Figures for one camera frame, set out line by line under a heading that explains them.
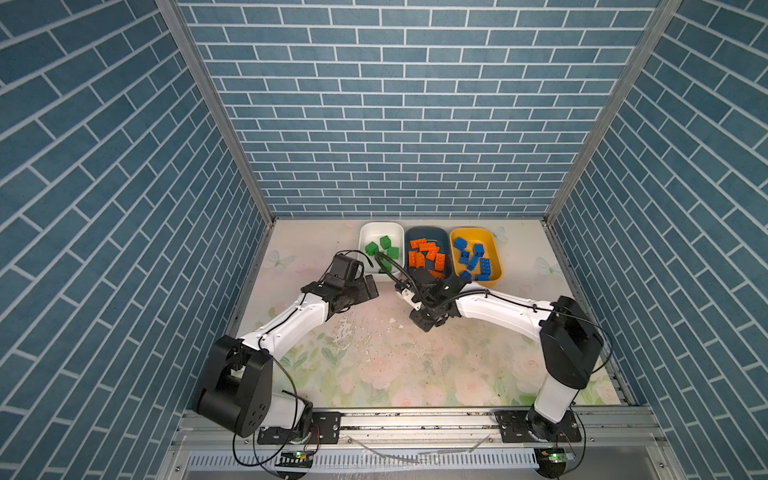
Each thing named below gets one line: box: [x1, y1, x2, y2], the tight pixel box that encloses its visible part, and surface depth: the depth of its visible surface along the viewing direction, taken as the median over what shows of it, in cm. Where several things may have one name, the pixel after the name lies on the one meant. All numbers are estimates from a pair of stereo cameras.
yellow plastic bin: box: [449, 226, 504, 288], surface depth 109 cm
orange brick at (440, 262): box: [435, 253, 447, 272], surface depth 108 cm
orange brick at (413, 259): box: [408, 251, 419, 269], surface depth 109 cm
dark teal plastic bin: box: [405, 226, 452, 280], surface depth 111 cm
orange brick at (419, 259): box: [415, 251, 425, 269], surface depth 107 cm
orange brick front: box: [418, 242, 437, 252], surface depth 111 cm
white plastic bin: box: [358, 221, 405, 274], surface depth 114 cm
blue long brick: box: [478, 258, 491, 281], surface depth 107 cm
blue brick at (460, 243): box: [453, 237, 468, 251], surface depth 114 cm
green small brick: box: [365, 241, 379, 256], surface depth 110 cm
